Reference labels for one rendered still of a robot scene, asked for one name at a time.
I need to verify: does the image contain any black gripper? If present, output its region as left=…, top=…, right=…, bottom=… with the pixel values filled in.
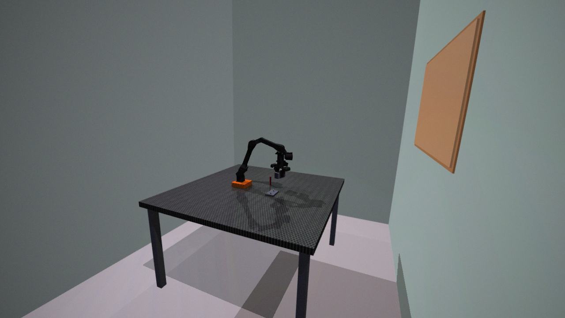
left=271, top=160, right=290, bottom=177

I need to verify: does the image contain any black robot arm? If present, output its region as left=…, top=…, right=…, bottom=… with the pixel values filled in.
left=236, top=137, right=293, bottom=182

